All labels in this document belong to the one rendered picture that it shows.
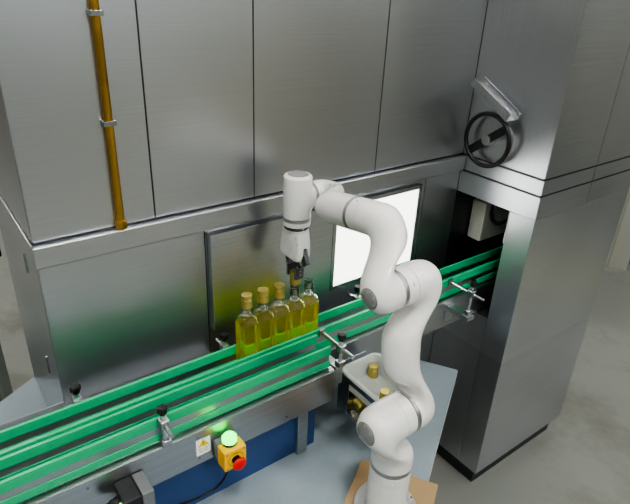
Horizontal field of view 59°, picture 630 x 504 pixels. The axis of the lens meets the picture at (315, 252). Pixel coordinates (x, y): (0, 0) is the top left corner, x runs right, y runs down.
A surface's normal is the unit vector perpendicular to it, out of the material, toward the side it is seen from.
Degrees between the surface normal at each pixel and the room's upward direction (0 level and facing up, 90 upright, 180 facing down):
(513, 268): 90
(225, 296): 90
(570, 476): 0
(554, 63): 90
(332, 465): 0
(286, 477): 0
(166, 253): 90
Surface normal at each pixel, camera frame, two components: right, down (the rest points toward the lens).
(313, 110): 0.59, 0.38
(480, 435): -0.81, 0.23
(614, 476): 0.04, -0.89
